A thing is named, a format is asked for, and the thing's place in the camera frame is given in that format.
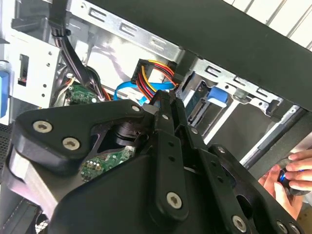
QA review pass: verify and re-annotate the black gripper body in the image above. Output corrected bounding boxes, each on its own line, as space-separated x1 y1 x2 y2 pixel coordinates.
47 151 221 234

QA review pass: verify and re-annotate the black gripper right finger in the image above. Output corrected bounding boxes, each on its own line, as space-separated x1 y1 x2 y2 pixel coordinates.
170 91 306 234

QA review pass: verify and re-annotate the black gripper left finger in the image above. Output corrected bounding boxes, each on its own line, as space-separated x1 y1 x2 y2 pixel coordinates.
6 90 192 220

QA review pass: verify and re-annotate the round black tool blue ring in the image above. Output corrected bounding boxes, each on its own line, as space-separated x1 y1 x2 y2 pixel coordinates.
277 168 304 196

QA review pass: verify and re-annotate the hard disk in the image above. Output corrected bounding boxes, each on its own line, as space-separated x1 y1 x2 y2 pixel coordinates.
180 78 229 126

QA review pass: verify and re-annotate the person's left hand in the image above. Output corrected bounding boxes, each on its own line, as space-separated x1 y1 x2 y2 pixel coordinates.
258 165 303 220

